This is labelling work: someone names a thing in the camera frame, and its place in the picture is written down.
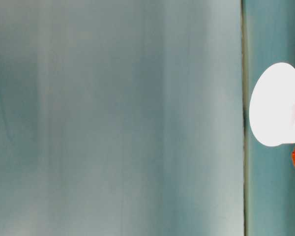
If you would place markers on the white paper cup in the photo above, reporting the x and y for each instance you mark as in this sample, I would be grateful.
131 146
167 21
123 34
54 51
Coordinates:
273 105

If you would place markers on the grey-green backdrop sheet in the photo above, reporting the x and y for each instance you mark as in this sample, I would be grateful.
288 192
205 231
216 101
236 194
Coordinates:
113 98

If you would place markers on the blue-green table cloth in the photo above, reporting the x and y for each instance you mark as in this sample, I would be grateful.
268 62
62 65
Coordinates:
268 37

